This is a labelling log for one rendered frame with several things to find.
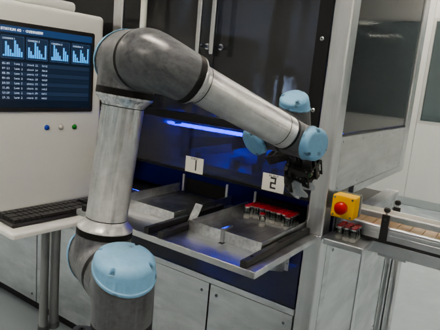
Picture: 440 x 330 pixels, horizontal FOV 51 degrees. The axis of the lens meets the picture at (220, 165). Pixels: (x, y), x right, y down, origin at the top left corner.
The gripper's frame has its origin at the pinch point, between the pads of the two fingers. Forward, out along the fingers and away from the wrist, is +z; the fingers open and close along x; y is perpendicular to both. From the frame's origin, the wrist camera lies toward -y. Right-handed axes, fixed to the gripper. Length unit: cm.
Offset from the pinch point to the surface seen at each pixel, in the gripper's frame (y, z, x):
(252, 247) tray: -0.7, 3.6, -21.4
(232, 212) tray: -25.2, 17.9, -4.8
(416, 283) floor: -3, 207, 135
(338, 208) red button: 10.1, 7.0, 7.1
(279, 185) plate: -12.7, 8.9, 7.5
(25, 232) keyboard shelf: -67, 3, -58
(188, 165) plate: -51, 12, 1
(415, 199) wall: -80, 336, 337
